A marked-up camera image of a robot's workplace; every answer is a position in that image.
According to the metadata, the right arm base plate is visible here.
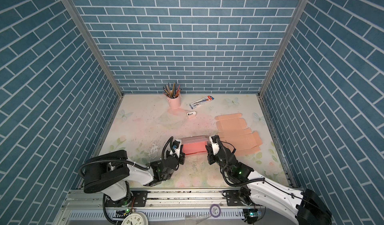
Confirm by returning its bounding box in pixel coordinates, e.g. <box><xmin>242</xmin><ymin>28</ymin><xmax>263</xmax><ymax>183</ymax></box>
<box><xmin>221</xmin><ymin>190</ymin><xmax>261</xmax><ymax>207</ymax></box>

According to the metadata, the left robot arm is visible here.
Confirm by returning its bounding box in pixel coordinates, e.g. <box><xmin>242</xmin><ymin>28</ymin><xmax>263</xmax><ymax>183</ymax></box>
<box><xmin>78</xmin><ymin>147</ymin><xmax>185</xmax><ymax>202</ymax></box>

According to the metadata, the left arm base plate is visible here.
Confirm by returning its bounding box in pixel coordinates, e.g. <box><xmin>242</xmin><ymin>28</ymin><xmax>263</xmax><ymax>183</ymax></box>
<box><xmin>104</xmin><ymin>191</ymin><xmax>148</xmax><ymax>208</ymax></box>

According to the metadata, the pink paper box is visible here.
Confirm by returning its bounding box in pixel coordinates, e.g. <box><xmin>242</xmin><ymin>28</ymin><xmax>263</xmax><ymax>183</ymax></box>
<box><xmin>182</xmin><ymin>136</ymin><xmax>210</xmax><ymax>156</ymax></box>

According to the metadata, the white round clock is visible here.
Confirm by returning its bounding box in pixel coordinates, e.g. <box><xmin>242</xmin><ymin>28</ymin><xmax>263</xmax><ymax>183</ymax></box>
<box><xmin>122</xmin><ymin>212</ymin><xmax>149</xmax><ymax>225</ymax></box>

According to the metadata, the blue white pen box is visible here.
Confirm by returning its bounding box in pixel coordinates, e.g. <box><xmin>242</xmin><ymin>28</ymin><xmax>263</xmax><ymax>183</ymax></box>
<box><xmin>189</xmin><ymin>95</ymin><xmax>214</xmax><ymax>109</ymax></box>

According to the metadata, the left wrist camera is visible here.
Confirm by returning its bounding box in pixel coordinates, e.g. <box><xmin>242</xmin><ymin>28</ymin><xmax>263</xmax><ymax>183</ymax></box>
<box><xmin>170</xmin><ymin>139</ymin><xmax>182</xmax><ymax>158</ymax></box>

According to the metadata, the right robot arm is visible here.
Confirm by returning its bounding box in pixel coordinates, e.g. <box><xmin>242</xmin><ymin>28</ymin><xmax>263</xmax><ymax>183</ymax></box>
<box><xmin>206</xmin><ymin>145</ymin><xmax>332</xmax><ymax>225</ymax></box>

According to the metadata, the pink pencil bucket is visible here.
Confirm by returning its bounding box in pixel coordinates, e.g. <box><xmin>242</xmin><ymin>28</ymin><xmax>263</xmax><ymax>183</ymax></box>
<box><xmin>167</xmin><ymin>94</ymin><xmax>181</xmax><ymax>109</ymax></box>

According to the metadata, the peach paper box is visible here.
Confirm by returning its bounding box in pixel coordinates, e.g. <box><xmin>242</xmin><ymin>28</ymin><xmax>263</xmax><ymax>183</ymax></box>
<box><xmin>215</xmin><ymin>113</ymin><xmax>263</xmax><ymax>156</ymax></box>

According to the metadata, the coloured pencils bundle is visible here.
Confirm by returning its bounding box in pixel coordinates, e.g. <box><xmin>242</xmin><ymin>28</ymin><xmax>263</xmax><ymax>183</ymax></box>
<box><xmin>163</xmin><ymin>82</ymin><xmax>182</xmax><ymax>99</ymax></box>

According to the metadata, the metal base rail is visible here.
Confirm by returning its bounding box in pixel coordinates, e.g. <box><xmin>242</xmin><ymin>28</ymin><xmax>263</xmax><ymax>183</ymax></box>
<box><xmin>51</xmin><ymin>187</ymin><xmax>319</xmax><ymax>225</ymax></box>

